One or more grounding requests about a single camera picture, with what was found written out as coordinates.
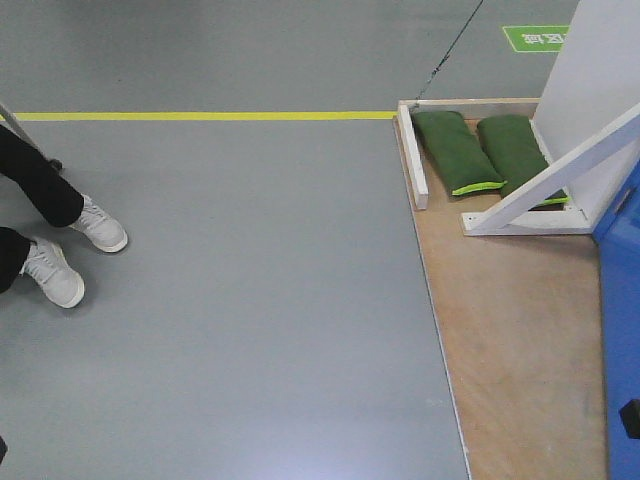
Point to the green floor sign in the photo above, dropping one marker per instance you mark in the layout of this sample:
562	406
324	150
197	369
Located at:
536	38

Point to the green sandbag right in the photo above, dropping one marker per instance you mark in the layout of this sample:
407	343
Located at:
510	144

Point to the white sneaker farther back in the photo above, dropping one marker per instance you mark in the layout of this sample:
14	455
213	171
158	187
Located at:
101	229

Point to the black trouser leg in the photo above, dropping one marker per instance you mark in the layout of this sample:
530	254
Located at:
58	202
14	251

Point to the white wall panel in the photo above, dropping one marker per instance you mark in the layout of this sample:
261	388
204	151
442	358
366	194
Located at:
595	77

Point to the black trouser leg front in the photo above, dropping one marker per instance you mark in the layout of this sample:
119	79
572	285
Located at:
14	251

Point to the black robot part left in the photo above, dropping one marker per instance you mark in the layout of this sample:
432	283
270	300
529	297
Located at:
3	449

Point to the green sandbag left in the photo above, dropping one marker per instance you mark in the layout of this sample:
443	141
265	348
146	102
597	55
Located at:
456	151

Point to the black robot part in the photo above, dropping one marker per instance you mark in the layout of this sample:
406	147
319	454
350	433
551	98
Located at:
3	449
630	418

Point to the black trouser leg rear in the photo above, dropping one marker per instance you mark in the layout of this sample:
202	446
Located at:
58	202

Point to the white sneaker nearer camera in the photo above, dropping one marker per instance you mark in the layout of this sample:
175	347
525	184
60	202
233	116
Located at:
47	266

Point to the blue door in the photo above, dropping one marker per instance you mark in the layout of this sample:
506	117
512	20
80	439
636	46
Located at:
617	237

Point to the green sandbag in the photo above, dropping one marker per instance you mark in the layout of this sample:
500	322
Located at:
510	144
456	151

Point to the plywood base platform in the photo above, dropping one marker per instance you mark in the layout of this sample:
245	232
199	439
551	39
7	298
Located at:
519	323

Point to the black robot part right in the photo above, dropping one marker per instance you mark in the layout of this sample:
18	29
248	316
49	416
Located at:
630	418

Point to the grey chair leg with caster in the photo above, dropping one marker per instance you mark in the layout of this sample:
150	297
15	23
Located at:
14	124

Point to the white wooden brace far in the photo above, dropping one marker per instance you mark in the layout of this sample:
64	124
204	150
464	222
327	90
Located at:
512	216

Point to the white edge rail far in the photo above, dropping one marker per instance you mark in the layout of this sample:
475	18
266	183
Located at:
471	109

